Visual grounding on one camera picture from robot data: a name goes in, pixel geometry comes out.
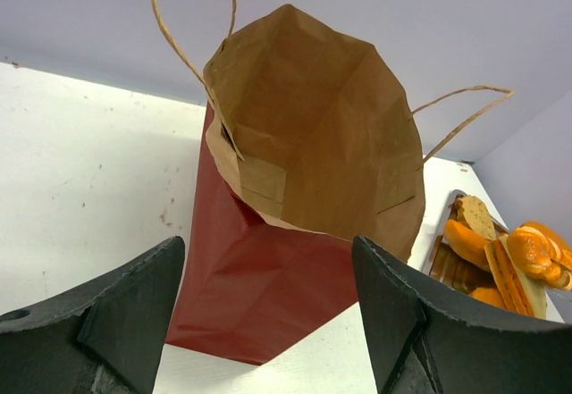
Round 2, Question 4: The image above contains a red brown paper bag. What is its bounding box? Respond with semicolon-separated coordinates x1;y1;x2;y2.
150;0;516;367

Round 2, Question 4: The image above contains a steel tray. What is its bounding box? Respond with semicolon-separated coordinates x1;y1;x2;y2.
426;188;572;310

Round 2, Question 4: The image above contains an orange braided pastry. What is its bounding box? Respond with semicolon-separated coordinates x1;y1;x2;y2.
507;221;571;291

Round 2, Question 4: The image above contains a round sliced bread piece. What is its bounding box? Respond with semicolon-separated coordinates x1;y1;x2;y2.
454;196;497;240

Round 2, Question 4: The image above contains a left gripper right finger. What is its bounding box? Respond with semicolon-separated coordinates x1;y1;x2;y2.
352;237;571;393

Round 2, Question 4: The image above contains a fake triangle sandwich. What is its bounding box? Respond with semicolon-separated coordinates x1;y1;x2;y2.
484;234;547;320

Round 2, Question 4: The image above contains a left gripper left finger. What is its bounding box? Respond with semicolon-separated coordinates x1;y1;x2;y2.
1;237;185;393

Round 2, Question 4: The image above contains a long orange bread roll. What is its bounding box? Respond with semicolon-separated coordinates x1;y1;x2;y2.
443;219;490;272

